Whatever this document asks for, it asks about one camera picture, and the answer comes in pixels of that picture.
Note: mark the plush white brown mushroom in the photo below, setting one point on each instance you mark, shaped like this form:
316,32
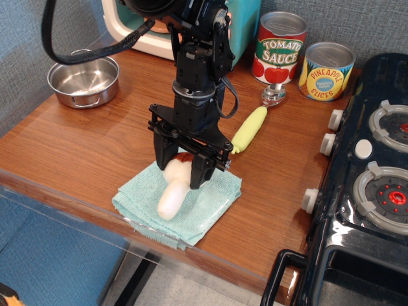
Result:
177,175

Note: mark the pineapple slices can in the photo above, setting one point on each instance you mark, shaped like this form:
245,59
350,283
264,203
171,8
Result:
326,70

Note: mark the stainless steel pot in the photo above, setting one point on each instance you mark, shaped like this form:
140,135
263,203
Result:
86,85

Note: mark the spoon with yellow-green handle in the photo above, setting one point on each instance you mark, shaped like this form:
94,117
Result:
272,95

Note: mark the dark toy stove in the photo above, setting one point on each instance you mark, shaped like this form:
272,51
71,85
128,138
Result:
357,240

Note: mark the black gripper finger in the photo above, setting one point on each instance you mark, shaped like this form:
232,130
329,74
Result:
165,149
202,170

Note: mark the light teal folded cloth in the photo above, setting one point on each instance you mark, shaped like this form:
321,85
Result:
138,199

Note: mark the orange plush object corner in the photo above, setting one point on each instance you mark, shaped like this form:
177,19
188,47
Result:
10,301

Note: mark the tomato sauce can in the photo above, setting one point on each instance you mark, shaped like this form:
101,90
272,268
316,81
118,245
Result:
280,41

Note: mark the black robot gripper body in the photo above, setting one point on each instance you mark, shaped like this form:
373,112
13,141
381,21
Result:
193,124

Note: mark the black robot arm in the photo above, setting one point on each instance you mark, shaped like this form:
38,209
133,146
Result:
203,58

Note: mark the toy microwave teal cream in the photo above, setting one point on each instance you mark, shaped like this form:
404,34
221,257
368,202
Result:
121,21

